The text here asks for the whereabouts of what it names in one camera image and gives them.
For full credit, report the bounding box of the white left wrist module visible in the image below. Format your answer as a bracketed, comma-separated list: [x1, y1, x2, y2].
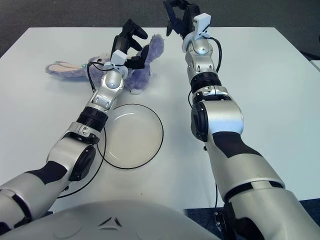
[107, 49, 127, 70]

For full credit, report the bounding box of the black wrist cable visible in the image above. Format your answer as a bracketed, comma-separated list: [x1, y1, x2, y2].
[204, 36, 223, 75]
[56, 61, 109, 200]

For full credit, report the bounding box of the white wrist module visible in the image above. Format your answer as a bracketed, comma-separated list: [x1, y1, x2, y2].
[107, 49, 127, 70]
[193, 13, 211, 41]

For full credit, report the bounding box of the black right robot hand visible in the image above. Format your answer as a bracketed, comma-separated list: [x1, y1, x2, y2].
[163, 0, 202, 42]

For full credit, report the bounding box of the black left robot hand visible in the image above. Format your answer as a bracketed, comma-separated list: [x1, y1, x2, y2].
[111, 19, 150, 71]

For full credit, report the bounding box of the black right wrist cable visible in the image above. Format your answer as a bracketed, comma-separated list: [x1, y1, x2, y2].
[204, 36, 223, 75]

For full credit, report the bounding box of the purple plush bunny doll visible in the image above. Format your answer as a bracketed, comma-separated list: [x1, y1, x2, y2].
[44, 34, 165, 95]

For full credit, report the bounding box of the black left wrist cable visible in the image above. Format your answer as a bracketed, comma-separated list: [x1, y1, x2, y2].
[56, 61, 109, 200]

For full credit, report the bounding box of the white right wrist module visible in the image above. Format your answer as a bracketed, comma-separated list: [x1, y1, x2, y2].
[193, 13, 211, 41]

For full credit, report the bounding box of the black chair base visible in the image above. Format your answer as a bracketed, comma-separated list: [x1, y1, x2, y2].
[299, 34, 320, 61]

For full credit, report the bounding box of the grey robot torso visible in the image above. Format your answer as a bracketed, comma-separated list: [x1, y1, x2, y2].
[0, 199, 221, 240]

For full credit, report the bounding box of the white plate with black rim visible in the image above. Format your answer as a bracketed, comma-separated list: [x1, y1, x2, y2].
[101, 103, 165, 170]

